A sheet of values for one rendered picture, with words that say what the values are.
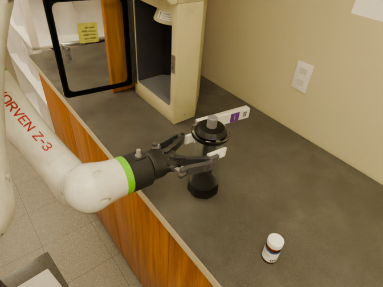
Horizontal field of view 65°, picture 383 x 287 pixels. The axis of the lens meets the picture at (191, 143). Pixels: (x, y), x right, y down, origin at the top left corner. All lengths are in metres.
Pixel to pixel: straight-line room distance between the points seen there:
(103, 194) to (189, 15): 0.69
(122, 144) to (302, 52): 0.77
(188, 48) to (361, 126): 0.68
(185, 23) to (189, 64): 0.15
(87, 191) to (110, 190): 0.05
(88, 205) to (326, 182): 0.80
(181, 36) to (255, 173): 0.54
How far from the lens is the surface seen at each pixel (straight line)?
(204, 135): 0.79
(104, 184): 0.65
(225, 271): 0.82
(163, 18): 1.18
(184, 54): 1.13
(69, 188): 0.66
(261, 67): 1.40
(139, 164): 0.69
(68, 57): 1.29
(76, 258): 1.99
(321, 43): 1.22
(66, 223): 2.16
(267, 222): 0.94
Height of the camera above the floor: 1.66
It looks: 38 degrees down
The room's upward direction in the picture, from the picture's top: 5 degrees clockwise
